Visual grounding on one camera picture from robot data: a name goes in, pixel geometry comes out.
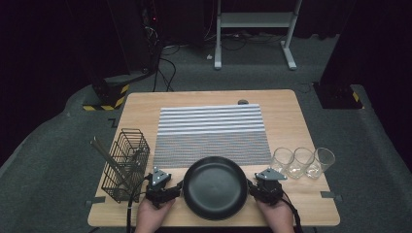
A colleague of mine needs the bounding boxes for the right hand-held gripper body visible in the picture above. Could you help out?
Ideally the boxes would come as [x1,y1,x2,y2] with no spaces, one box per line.
[255,167,288,207]

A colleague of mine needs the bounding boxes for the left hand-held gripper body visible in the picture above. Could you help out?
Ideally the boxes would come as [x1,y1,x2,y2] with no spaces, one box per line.
[145,166,176,209]

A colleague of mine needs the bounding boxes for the clear drinking glass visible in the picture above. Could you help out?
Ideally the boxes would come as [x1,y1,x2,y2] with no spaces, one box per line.
[305,147,336,180]
[288,147,315,180]
[271,147,295,176]

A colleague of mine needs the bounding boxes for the black round plate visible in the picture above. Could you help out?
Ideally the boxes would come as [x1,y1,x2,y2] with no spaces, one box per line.
[183,155,249,221]

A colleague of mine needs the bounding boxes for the black wire cutlery basket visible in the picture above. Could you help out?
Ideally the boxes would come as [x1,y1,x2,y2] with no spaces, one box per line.
[100,128,151,204]

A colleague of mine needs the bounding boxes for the person's left hand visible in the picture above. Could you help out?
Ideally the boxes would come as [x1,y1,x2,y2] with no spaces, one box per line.
[134,195,178,233]

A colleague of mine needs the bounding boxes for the person's right hand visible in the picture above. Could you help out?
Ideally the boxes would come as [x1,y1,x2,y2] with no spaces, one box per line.
[256,196,295,233]

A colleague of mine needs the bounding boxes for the grey tape strip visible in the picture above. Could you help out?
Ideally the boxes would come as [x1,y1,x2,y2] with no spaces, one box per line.
[86,196,107,207]
[320,190,343,202]

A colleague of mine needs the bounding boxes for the grey striped placemat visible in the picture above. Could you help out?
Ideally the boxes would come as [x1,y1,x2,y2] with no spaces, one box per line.
[153,103,273,169]

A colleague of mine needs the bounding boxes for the grey metal utensil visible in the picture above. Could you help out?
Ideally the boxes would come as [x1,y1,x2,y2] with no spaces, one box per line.
[89,139,127,192]
[91,135,132,190]

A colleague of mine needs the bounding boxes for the black stand base striped edge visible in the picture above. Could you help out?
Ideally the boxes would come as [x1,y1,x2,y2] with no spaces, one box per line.
[312,82,365,110]
[82,71,154,112]

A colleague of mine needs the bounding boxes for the black equipment rack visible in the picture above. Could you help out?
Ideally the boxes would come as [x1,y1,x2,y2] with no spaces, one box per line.
[139,0,164,74]

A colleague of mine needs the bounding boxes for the white metal stand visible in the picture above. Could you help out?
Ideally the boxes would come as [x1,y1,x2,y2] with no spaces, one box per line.
[213,0,304,71]

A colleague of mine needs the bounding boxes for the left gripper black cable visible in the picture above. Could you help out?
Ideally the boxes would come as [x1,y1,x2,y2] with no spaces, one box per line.
[125,174,154,233]

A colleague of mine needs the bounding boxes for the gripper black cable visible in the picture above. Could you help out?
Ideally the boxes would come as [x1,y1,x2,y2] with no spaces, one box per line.
[280,190,305,233]
[125,174,154,233]

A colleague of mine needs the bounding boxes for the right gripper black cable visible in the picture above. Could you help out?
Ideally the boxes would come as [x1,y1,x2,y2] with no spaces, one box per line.
[280,190,305,233]

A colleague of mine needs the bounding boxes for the black floor cable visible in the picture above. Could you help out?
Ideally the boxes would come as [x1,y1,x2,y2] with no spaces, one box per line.
[152,45,178,93]

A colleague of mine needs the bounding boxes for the cable bundle under stand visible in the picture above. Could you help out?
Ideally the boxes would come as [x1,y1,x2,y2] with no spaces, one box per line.
[203,30,288,51]

